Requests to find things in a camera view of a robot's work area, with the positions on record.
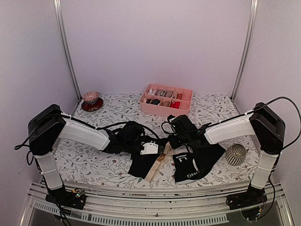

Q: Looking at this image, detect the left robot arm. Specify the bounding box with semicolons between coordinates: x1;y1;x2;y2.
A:
14;104;152;204

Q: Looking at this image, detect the black underwear beige waistband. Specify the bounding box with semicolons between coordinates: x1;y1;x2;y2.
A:
127;143;172;184

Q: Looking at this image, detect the left aluminium frame post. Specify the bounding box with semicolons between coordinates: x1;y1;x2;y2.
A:
53;0;82;101

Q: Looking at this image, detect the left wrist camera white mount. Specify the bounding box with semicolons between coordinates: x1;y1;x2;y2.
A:
140;141;165;155

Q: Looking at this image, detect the striped round cup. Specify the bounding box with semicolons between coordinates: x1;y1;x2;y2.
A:
225;144;247;166

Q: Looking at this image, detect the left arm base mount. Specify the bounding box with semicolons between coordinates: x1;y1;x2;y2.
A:
45;186;87;210

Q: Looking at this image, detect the black underwear white lettering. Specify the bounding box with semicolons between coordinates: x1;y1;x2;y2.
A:
172;144;226;185

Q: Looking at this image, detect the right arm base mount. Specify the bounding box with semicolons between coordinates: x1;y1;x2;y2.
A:
226;186;268;210

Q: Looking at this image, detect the pink divided storage box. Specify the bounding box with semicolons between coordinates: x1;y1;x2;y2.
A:
139;83;193;116

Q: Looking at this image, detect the aluminium frame post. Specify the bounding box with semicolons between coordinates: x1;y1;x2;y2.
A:
53;0;82;101
230;0;258;102

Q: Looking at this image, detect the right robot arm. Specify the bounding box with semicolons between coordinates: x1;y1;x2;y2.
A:
168;103;287;205

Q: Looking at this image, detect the aluminium front rail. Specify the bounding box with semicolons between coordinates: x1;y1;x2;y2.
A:
22;181;294;226

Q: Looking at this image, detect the right aluminium frame post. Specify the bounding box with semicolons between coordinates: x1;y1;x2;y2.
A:
230;0;258;102

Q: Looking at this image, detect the red patterned pincushion on saucer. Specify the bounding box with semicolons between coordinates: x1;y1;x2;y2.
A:
81;91;103;112

